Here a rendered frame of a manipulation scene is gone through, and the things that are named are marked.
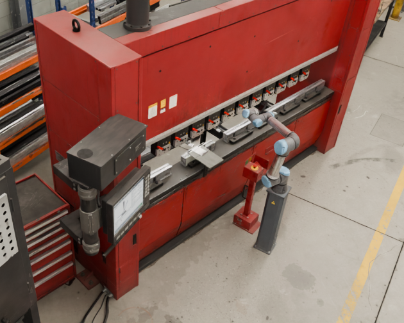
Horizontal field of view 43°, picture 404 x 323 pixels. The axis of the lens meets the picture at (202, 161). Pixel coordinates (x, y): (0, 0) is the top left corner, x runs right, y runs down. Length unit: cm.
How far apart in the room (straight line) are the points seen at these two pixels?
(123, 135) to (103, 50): 55
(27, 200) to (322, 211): 313
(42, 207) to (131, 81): 135
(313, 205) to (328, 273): 95
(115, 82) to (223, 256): 244
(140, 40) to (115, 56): 30
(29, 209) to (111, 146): 125
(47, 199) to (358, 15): 361
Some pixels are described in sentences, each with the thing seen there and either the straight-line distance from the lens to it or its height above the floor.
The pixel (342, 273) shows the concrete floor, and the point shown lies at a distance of 527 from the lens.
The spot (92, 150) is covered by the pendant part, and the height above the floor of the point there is 195.
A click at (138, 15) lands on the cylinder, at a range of 357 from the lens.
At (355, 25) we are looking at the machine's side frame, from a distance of 583.
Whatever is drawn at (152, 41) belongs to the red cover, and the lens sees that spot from 360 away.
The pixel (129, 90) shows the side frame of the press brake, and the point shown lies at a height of 209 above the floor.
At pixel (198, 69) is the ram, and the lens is 411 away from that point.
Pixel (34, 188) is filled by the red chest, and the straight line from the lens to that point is 432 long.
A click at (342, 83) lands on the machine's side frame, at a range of 610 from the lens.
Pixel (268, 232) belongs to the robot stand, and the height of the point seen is 27.
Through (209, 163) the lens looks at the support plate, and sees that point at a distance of 452.
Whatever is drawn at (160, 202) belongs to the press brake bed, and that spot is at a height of 77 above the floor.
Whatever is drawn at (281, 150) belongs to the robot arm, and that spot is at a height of 136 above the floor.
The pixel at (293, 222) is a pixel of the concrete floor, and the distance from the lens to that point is 558.
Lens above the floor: 384
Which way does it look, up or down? 39 degrees down
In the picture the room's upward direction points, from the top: 7 degrees clockwise
